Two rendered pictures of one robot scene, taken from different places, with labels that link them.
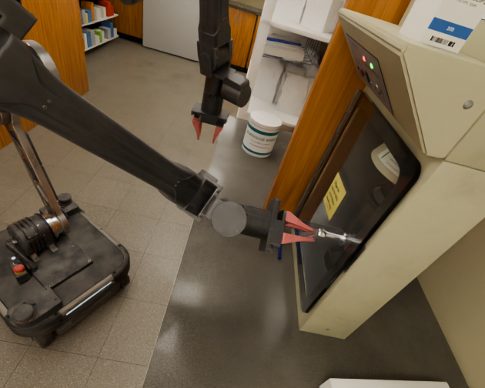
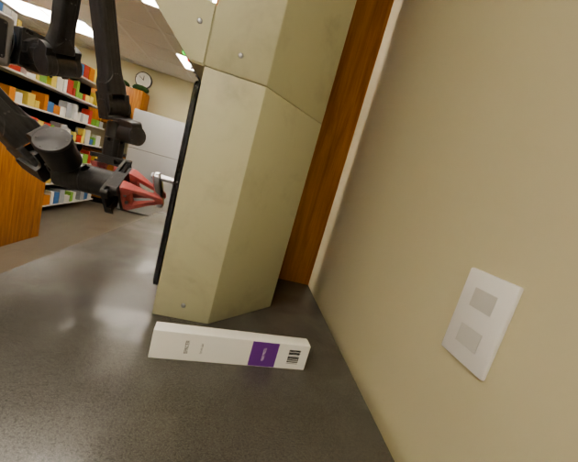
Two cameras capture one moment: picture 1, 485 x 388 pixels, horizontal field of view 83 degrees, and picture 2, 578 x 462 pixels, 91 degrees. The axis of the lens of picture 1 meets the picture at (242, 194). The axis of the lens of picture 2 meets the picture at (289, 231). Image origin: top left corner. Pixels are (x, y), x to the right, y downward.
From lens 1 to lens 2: 0.53 m
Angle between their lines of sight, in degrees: 30
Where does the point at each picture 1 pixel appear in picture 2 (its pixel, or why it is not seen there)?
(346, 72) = not seen: hidden behind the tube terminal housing
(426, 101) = (172, 16)
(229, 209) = (54, 132)
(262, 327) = (102, 307)
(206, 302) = (38, 286)
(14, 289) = not seen: outside the picture
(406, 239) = (211, 149)
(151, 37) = not seen: hidden behind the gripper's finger
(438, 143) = (194, 49)
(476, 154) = (222, 60)
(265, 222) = (108, 174)
